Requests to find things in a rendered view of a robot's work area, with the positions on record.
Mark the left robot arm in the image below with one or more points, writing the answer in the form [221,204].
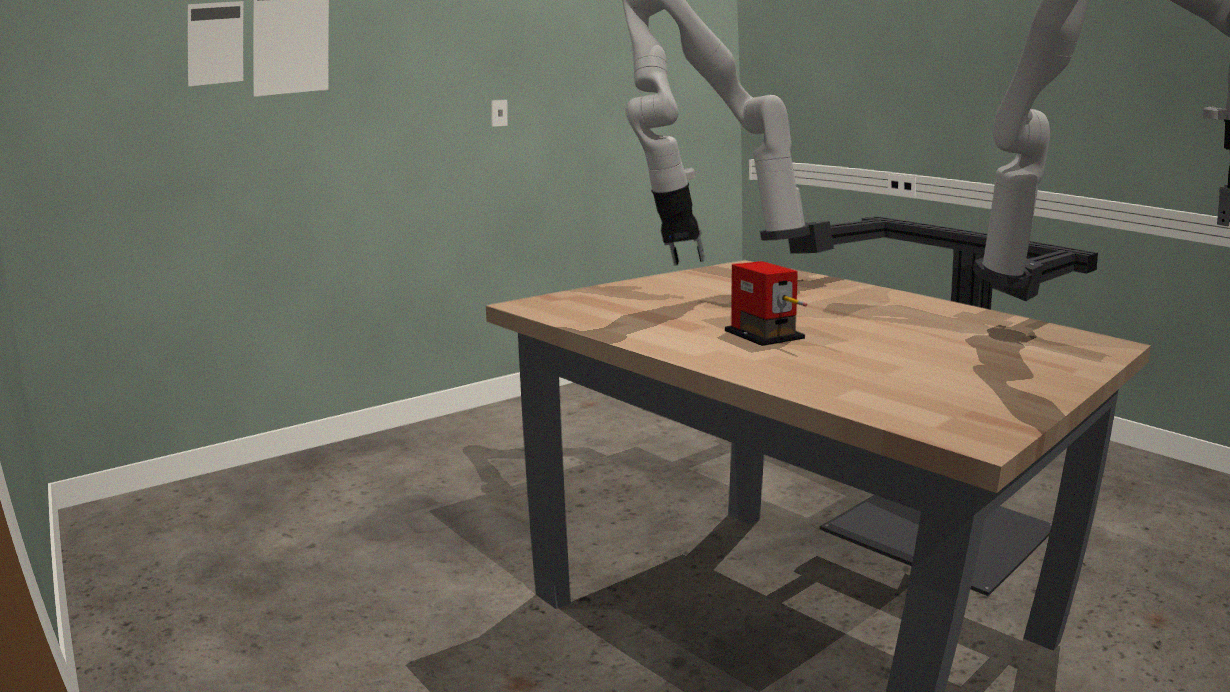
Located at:
[1050,44]

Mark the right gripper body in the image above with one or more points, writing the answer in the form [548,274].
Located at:
[672,196]

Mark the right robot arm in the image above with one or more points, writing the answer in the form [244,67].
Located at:
[711,58]

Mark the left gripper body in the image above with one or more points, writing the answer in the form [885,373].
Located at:
[1221,114]

